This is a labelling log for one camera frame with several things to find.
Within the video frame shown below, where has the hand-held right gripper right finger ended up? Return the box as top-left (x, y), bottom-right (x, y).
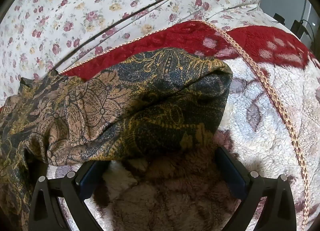
top-left (215, 146), bottom-right (297, 231)

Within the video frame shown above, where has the dark gold paisley garment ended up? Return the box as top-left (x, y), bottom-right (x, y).
top-left (0, 48), bottom-right (233, 231)

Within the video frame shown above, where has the red white fleece blanket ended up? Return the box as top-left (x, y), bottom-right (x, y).
top-left (47, 21), bottom-right (320, 231)

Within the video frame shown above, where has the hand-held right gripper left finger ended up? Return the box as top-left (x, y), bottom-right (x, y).
top-left (28, 161), bottom-right (111, 231)

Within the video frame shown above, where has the white floral quilt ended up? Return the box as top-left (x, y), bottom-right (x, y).
top-left (0, 0), bottom-right (283, 101)

